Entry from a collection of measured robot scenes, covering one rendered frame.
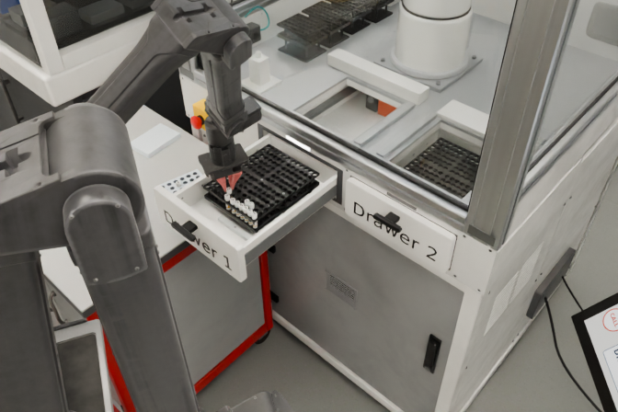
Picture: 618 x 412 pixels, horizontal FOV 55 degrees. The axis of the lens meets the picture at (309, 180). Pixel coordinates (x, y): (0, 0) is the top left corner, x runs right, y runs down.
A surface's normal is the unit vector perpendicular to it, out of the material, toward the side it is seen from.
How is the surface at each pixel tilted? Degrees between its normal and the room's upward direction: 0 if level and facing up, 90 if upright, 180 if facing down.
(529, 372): 0
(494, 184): 90
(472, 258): 90
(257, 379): 0
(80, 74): 90
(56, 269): 0
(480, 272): 90
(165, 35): 58
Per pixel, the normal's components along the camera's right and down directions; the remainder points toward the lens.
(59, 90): 0.74, 0.44
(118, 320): 0.30, 0.63
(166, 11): -0.33, 0.12
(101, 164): 0.29, -0.79
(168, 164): 0.00, -0.75
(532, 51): -0.67, 0.49
